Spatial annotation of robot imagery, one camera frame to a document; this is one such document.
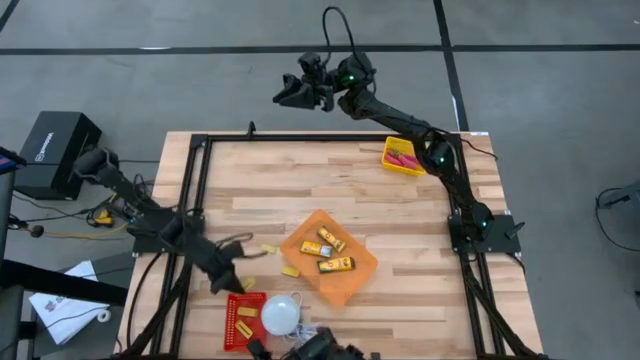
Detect yellow plastic basket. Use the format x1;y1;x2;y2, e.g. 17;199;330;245
381;135;427;178

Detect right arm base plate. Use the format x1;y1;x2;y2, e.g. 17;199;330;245
448;214;522;255

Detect yellow cable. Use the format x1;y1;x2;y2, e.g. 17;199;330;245
42;184;146;240

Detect grey chair base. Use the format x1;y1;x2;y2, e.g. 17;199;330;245
597;179;640;210

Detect white dome lamp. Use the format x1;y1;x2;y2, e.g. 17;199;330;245
260;293;302;337

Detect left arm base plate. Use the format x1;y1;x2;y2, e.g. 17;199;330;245
132;214;206;255

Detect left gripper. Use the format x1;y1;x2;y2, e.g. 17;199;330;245
191;239;247;296

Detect white lamp cable with plug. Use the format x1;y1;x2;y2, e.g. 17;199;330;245
282;290;321;346

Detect black base cable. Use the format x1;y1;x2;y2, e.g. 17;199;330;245
124;252;166;351

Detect computer monitor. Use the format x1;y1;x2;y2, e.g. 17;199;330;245
0;145;27;176

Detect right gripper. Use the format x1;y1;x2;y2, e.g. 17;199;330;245
273;74;338;113

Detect white paper sheets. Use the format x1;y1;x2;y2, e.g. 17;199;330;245
28;259;112;346

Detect red plastic basket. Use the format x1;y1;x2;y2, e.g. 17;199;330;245
224;292;269;353

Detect black desk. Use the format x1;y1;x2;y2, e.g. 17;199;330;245
0;258;129;360

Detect orange translucent plastic tray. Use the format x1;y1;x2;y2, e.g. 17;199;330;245
278;209;380;308

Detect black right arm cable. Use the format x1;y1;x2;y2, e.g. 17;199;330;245
322;5;377;96

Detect black power plug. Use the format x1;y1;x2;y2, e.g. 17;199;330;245
7;212;46;240

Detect black cardboard box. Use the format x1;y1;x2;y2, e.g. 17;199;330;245
13;110;103;202

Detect looped black floor cable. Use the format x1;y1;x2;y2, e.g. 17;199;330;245
594;185;640;254

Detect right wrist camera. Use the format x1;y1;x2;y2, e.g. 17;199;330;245
297;51;325;77

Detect yellow Crayola crayon box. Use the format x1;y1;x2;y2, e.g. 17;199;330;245
317;225;347;254
316;256;357;275
299;240;334;259

